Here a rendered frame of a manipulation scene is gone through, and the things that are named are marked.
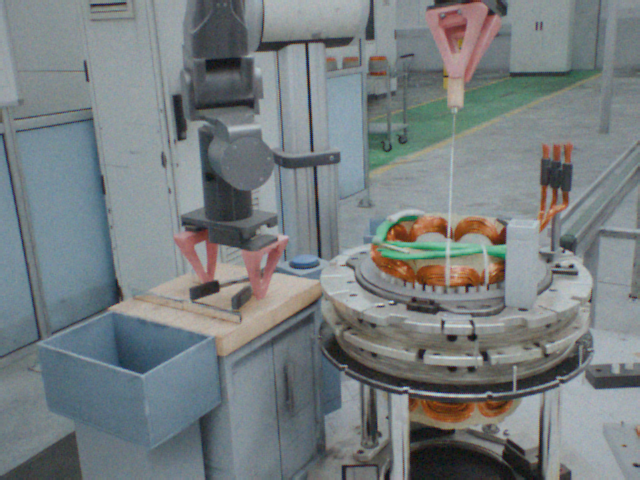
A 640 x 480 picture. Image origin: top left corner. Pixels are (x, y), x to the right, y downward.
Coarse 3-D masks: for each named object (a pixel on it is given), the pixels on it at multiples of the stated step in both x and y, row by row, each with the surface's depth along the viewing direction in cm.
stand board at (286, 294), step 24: (216, 264) 103; (168, 288) 94; (240, 288) 93; (288, 288) 92; (312, 288) 93; (144, 312) 87; (168, 312) 86; (264, 312) 85; (288, 312) 89; (216, 336) 79; (240, 336) 81
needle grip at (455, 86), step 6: (456, 54) 80; (456, 60) 80; (462, 78) 80; (450, 84) 80; (456, 84) 80; (462, 84) 80; (450, 90) 80; (456, 90) 80; (462, 90) 80; (450, 96) 80; (456, 96) 80; (462, 96) 80; (450, 102) 80; (456, 102) 80; (462, 102) 80; (450, 108) 81
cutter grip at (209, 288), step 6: (210, 282) 87; (216, 282) 88; (192, 288) 85; (198, 288) 86; (204, 288) 86; (210, 288) 87; (216, 288) 88; (192, 294) 86; (198, 294) 86; (204, 294) 87; (210, 294) 87; (192, 300) 86
